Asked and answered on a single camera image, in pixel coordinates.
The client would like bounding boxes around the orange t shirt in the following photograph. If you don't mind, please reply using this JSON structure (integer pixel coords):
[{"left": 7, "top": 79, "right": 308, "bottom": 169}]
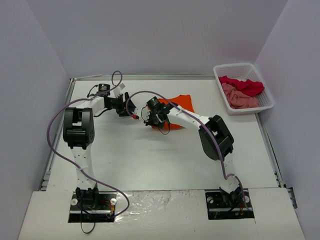
[{"left": 147, "top": 94, "right": 194, "bottom": 131}]

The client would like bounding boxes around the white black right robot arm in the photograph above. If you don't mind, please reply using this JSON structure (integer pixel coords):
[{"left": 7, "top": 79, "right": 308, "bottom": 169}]
[{"left": 141, "top": 97, "right": 242, "bottom": 207}]

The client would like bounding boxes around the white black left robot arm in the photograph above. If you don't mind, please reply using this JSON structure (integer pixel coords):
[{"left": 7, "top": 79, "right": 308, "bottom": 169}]
[{"left": 63, "top": 83, "right": 136, "bottom": 209}]

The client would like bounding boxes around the dusty pink t shirt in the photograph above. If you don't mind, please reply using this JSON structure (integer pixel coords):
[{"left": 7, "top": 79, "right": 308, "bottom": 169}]
[{"left": 221, "top": 83, "right": 259, "bottom": 109}]

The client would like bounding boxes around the white plastic laundry basket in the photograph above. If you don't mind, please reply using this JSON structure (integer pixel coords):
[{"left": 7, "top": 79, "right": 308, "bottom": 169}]
[{"left": 213, "top": 62, "right": 276, "bottom": 116}]

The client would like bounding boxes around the magenta t shirt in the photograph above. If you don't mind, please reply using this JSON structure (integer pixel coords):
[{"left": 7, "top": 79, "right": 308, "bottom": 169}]
[{"left": 218, "top": 75, "right": 265, "bottom": 97}]

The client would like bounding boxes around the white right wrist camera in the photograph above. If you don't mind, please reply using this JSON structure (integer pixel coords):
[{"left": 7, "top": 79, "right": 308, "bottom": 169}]
[{"left": 140, "top": 106, "right": 153, "bottom": 122}]

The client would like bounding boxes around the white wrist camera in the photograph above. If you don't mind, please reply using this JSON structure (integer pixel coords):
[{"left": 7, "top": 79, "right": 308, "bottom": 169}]
[
  {"left": 140, "top": 106, "right": 153, "bottom": 122},
  {"left": 113, "top": 83, "right": 125, "bottom": 98}
]

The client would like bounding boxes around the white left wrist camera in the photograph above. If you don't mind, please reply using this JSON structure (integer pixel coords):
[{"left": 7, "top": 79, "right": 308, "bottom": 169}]
[{"left": 113, "top": 83, "right": 125, "bottom": 98}]

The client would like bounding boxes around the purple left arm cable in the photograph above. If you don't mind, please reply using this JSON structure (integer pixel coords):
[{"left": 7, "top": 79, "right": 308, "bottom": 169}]
[{"left": 46, "top": 70, "right": 131, "bottom": 218}]

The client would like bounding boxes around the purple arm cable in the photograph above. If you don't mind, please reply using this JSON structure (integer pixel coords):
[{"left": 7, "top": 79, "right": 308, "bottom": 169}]
[
  {"left": 46, "top": 70, "right": 131, "bottom": 218},
  {"left": 125, "top": 90, "right": 251, "bottom": 211}
]

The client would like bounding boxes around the aluminium table edge rail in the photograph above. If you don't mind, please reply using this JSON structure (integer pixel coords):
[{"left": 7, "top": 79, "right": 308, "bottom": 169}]
[{"left": 39, "top": 78, "right": 76, "bottom": 192}]

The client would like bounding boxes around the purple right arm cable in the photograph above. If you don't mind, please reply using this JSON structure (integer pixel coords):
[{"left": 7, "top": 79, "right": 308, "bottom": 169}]
[{"left": 125, "top": 90, "right": 251, "bottom": 211}]

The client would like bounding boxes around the thin black cable loop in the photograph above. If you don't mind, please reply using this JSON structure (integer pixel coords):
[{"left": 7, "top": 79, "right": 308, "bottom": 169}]
[{"left": 79, "top": 199, "right": 97, "bottom": 235}]

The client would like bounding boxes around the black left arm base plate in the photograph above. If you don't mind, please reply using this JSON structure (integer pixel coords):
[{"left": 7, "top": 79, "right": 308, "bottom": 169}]
[{"left": 68, "top": 192, "right": 117, "bottom": 223}]

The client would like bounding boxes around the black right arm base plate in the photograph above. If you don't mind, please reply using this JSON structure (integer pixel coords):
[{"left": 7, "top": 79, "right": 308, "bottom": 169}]
[{"left": 205, "top": 189, "right": 255, "bottom": 221}]

